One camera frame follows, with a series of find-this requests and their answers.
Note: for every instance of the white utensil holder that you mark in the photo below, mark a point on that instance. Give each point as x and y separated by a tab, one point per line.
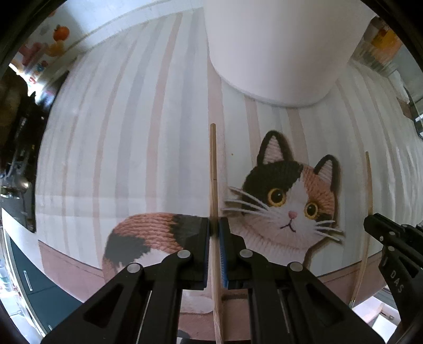
287	53

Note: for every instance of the orange box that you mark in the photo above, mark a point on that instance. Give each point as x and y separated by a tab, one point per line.
387	42

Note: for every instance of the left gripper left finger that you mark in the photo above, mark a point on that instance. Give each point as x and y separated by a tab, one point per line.
169	287

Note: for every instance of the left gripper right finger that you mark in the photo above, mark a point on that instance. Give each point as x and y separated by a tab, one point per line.
245	269

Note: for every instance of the striped cat table mat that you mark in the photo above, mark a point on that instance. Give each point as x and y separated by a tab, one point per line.
124	161

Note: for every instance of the fruit wall sticker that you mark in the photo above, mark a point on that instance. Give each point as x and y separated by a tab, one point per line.
38	56

